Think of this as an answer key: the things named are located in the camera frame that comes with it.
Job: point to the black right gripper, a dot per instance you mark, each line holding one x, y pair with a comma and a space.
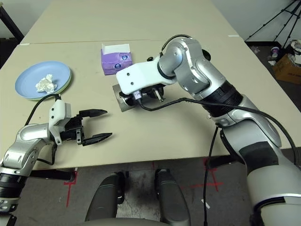
150, 93

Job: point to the grey robot leg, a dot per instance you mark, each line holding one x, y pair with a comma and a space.
171, 197
103, 200

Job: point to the black foam floor mat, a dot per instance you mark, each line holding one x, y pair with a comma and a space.
7, 51

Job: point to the grey glasses case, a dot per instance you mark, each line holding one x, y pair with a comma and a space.
117, 96

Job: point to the grey robot right leg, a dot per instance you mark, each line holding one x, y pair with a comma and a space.
171, 197

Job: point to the grey robot waist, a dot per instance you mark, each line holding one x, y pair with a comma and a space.
131, 222

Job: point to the black table leg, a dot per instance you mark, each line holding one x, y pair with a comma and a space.
223, 161

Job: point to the brown cardboard box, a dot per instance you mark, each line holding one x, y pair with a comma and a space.
289, 70

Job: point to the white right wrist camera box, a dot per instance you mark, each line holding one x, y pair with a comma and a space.
141, 75

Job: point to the blue plastic plate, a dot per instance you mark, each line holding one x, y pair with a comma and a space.
30, 77

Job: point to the crumpled paper trash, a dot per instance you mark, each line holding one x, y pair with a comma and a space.
295, 47

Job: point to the purple tissue pack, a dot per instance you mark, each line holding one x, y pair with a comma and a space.
115, 61

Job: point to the green plastic plate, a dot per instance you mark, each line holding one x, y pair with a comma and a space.
58, 94

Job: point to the short white tape strip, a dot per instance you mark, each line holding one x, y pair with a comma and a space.
205, 204

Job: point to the red tape mark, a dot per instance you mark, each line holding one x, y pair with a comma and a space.
68, 188
212, 182

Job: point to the purple white paper cup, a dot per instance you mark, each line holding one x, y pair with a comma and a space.
275, 52

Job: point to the white tissue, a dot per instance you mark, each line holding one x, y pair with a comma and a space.
45, 84

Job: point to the black tripod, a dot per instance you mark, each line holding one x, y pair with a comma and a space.
284, 18

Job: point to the grey robot left leg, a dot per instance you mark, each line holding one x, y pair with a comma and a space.
103, 200

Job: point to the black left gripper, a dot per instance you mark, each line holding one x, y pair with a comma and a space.
73, 130

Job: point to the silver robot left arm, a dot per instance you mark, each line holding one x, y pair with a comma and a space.
26, 141

